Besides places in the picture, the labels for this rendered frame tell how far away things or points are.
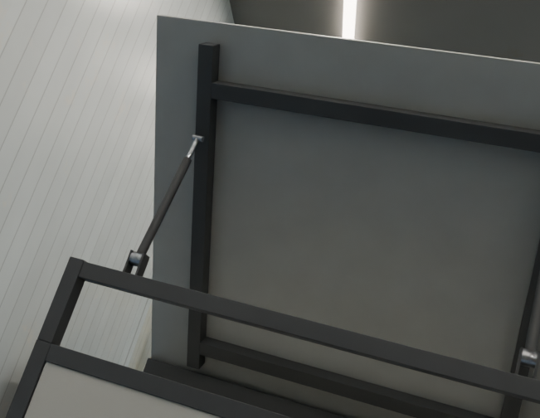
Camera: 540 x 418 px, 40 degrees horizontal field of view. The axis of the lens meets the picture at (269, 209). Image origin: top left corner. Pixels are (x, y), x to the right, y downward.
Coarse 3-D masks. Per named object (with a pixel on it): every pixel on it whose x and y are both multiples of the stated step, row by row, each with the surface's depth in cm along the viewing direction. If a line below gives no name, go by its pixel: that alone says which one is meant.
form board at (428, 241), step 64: (192, 64) 187; (256, 64) 180; (320, 64) 174; (384, 64) 168; (448, 64) 163; (512, 64) 158; (192, 128) 192; (256, 128) 185; (320, 128) 179; (384, 128) 173; (192, 192) 198; (256, 192) 191; (320, 192) 184; (384, 192) 178; (448, 192) 172; (512, 192) 167; (256, 256) 197; (320, 256) 190; (384, 256) 183; (448, 256) 177; (512, 256) 171; (320, 320) 196; (384, 320) 189; (448, 320) 182; (512, 320) 176; (256, 384) 210; (384, 384) 195; (448, 384) 188
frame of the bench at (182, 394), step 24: (48, 360) 163; (72, 360) 161; (96, 360) 160; (24, 384) 162; (120, 384) 157; (144, 384) 155; (168, 384) 154; (24, 408) 160; (216, 408) 150; (240, 408) 149
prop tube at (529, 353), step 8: (536, 288) 148; (536, 296) 147; (536, 304) 145; (536, 312) 144; (536, 320) 144; (528, 328) 144; (536, 328) 143; (528, 336) 142; (536, 336) 142; (528, 344) 141; (536, 344) 141; (528, 352) 140; (536, 352) 140; (528, 360) 139; (536, 360) 139
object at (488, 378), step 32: (128, 256) 168; (64, 288) 169; (128, 288) 165; (160, 288) 163; (64, 320) 167; (256, 320) 155; (288, 320) 153; (352, 352) 150; (384, 352) 146; (416, 352) 144; (480, 384) 140; (512, 384) 138
